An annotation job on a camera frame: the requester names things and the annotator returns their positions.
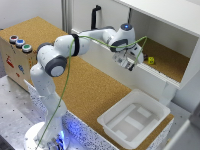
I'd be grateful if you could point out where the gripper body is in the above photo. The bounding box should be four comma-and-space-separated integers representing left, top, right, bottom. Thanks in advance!
112, 43, 145, 72

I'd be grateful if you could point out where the yellow block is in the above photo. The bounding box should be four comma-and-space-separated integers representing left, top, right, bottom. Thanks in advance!
147, 56, 156, 66

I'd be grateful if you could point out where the white cabinet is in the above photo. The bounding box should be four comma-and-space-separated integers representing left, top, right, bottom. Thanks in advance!
71, 0, 200, 107

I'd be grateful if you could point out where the white sliding door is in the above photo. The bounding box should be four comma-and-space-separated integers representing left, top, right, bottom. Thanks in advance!
71, 0, 133, 45

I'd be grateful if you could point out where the white plastic box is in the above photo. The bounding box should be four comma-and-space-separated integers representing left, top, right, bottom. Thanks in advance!
96, 88, 172, 150

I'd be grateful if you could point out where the green button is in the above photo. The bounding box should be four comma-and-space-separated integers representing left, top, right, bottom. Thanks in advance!
21, 43, 33, 54

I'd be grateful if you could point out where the blue button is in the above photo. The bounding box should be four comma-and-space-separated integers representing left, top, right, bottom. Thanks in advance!
14, 38, 26, 49

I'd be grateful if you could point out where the red button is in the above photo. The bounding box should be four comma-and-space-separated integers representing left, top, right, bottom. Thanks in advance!
8, 34, 19, 45

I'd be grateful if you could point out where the black door handle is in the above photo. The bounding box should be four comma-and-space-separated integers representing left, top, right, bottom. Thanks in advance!
91, 4, 103, 24

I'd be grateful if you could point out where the green cable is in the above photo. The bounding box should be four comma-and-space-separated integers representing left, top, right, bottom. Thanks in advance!
34, 34, 149, 150

